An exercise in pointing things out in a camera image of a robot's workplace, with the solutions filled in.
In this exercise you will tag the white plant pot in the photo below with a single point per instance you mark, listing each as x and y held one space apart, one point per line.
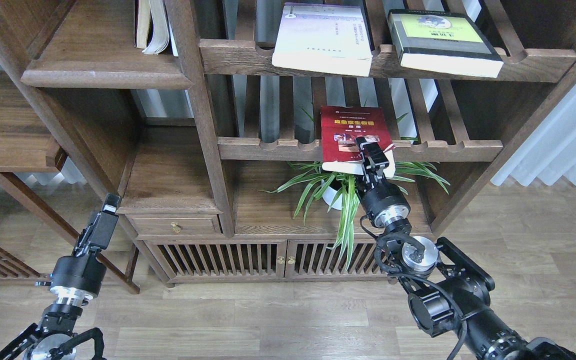
333 195

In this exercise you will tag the wooden side table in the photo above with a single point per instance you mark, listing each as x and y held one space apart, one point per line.
26 146

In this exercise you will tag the yellow-green black book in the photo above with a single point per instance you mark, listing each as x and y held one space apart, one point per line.
442 42

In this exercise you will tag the red paperback book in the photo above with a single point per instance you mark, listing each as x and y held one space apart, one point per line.
340 126

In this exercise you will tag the brass drawer knob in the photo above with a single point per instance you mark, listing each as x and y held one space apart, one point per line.
175 227

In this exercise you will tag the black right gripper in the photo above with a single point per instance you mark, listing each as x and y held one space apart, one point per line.
383 202

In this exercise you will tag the dark wooden bookshelf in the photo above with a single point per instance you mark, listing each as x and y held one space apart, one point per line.
193 139

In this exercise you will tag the white lavender book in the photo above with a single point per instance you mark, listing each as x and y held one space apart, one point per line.
323 38

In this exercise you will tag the green spider plant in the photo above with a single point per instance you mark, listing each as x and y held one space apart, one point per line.
315 179

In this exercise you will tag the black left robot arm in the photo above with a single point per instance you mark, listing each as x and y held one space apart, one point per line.
53 337

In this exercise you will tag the beige upright books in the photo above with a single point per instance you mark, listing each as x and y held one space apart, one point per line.
152 31

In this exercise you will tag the brass cabinet door knobs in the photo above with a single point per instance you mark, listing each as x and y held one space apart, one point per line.
290 260

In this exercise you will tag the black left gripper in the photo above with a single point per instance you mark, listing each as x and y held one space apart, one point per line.
78 277

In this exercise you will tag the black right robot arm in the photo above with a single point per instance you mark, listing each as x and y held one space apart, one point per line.
446 290

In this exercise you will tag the white curtain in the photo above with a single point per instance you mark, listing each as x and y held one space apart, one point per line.
550 152

